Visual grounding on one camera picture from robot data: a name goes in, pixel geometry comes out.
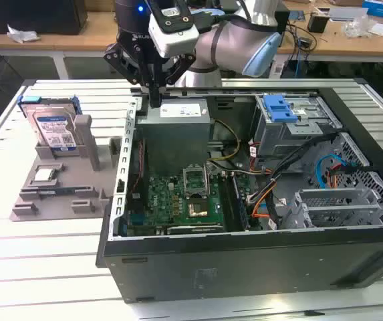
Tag silver CPU chip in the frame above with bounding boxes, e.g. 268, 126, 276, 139
33, 169, 58, 183

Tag clear plastic bags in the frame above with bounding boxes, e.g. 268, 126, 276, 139
340, 15, 379, 39

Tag yellow and black wire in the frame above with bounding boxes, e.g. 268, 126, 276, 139
207, 118, 243, 162

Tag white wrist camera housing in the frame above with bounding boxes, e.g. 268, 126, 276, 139
148, 0, 201, 59

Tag grey parts rack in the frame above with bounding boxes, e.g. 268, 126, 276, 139
9, 114, 125, 223

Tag loose RAM stick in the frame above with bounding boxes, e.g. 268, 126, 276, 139
22, 187, 90, 197

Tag installed RAM stick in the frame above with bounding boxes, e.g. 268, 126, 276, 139
232, 173, 249, 232

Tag black graphics card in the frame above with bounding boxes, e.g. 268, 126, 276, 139
166, 224, 226, 235

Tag black desktop computer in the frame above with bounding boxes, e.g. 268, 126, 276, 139
273, 9, 291, 35

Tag black RAM slot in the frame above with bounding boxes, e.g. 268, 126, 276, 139
219, 173, 235, 232

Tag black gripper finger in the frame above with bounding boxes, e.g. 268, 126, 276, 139
154, 52, 198, 108
103, 42, 156, 108

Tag flat grey box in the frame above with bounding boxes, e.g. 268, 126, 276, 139
328, 7, 369, 23

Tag crumpled white paper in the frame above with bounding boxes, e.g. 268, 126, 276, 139
6, 23, 42, 44

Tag green motherboard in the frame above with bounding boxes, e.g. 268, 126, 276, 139
126, 169, 262, 237

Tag metal disk bay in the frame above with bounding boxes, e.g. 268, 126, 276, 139
279, 187, 383, 230

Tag power wire with black plug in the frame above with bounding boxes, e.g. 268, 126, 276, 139
327, 163, 373, 189

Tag grey power supply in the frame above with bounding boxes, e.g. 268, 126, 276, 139
136, 98, 214, 175

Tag red wire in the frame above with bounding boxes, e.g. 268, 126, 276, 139
129, 138, 146, 199

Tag metal drive cage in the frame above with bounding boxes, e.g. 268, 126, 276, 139
253, 94, 344, 158

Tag CPU socket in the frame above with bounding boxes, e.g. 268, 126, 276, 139
186, 197, 213, 221

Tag flat blue data wire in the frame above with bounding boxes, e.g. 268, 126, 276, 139
315, 152, 349, 190

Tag orange wire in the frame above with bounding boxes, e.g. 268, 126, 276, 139
249, 187, 279, 220

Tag hard disk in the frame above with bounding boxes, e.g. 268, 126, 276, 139
17, 95, 82, 154

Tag blue plastic cage latch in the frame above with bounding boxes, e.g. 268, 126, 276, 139
263, 95, 298, 124

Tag metal socket cover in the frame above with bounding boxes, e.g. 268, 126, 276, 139
181, 164, 211, 198

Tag small black cube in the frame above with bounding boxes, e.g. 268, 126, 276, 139
307, 13, 331, 34

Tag black PC case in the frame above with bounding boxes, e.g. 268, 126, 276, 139
96, 78, 383, 304

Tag large black box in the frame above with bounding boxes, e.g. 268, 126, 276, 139
0, 0, 89, 36

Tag black cable bundle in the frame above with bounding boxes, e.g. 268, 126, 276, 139
244, 132, 346, 209

